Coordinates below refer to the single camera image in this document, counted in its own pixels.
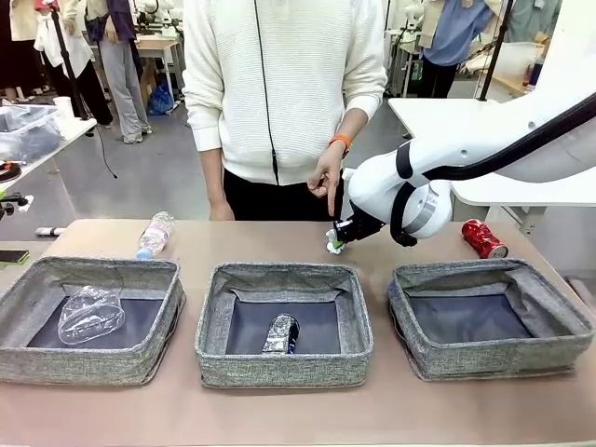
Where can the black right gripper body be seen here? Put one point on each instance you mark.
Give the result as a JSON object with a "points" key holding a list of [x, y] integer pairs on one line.
{"points": [[363, 229]]}

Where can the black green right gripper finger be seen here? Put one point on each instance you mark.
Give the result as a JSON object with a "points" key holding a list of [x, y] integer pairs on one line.
{"points": [[334, 235], [342, 244]]}

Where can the white paper ball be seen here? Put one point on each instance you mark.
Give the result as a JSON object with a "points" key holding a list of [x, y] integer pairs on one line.
{"points": [[332, 249]]}

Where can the crushed clear plastic cup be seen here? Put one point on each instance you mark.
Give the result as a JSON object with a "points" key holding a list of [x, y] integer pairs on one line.
{"points": [[88, 316]]}

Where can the crushed black soda can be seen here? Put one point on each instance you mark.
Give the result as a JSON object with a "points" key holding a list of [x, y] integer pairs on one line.
{"points": [[279, 335]]}

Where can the crushed red soda can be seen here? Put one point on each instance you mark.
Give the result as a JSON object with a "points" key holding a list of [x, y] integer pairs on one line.
{"points": [[484, 238]]}

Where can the clear plastic water bottle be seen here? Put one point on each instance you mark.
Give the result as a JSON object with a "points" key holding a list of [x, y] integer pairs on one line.
{"points": [[156, 233]]}

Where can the person's left forearm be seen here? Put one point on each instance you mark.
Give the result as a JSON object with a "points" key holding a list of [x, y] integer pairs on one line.
{"points": [[352, 123]]}

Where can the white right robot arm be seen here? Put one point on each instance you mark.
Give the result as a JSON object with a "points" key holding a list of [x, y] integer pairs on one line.
{"points": [[382, 186]]}

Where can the person's right forearm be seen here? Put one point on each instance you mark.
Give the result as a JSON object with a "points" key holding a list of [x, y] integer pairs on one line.
{"points": [[213, 177]]}

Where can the person's left hand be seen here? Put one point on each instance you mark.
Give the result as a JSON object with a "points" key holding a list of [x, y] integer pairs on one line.
{"points": [[330, 172]]}

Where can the person's right hand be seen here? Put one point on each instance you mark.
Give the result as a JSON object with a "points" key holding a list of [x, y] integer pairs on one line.
{"points": [[221, 214]]}

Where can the orange black round object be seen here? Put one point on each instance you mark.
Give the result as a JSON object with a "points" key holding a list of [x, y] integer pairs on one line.
{"points": [[9, 170]]}

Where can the white marker pen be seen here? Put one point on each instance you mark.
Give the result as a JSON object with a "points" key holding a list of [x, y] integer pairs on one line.
{"points": [[49, 231]]}

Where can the clear plastic storage bin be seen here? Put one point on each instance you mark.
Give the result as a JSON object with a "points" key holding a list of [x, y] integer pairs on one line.
{"points": [[28, 135]]}

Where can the black trousers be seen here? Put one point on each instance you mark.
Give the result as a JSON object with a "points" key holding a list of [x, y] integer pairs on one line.
{"points": [[279, 200]]}

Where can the small white side table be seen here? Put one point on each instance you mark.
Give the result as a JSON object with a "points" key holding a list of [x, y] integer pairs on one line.
{"points": [[70, 135]]}

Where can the orange wrist watch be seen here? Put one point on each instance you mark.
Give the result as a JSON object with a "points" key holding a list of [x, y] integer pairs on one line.
{"points": [[340, 141]]}

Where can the white paper cup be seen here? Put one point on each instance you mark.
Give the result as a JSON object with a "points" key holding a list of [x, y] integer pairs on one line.
{"points": [[63, 107]]}

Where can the grey fabric basket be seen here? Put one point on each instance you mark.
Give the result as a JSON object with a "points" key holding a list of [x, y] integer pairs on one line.
{"points": [[279, 368], [489, 358], [70, 365]]}

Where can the large white table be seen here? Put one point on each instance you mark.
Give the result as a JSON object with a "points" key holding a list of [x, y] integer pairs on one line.
{"points": [[419, 116]]}

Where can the background person black clothes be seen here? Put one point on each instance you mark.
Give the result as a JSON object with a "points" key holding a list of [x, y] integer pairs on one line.
{"points": [[18, 60]]}

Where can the black tripod pole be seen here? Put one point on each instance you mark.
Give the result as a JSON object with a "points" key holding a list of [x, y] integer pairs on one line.
{"points": [[67, 65]]}

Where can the background person grey trousers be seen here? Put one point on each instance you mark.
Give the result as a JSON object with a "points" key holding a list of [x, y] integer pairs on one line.
{"points": [[121, 84]]}

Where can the background person white top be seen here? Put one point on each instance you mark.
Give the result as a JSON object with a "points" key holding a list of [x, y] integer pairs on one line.
{"points": [[81, 51]]}

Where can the person in white sweater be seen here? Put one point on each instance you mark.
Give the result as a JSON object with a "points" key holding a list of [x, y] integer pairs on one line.
{"points": [[302, 70]]}

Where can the blue plastic bag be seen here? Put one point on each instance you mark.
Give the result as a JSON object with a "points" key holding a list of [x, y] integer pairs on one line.
{"points": [[160, 102]]}

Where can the background person blue shirt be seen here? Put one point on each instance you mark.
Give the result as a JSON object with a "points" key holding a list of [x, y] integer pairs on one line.
{"points": [[451, 37]]}

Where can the wooden background table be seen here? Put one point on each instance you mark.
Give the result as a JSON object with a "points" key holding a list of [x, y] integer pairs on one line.
{"points": [[158, 46]]}

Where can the black stand pole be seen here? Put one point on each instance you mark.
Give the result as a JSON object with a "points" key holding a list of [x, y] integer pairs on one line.
{"points": [[493, 56]]}

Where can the translucent plastic container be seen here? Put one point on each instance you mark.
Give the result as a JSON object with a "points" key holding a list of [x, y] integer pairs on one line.
{"points": [[517, 60]]}

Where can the background person green shirt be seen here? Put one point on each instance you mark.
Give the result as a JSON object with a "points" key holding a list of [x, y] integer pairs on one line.
{"points": [[531, 18]]}

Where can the black clamp mount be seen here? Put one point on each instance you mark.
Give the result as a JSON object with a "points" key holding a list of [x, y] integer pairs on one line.
{"points": [[11, 200]]}

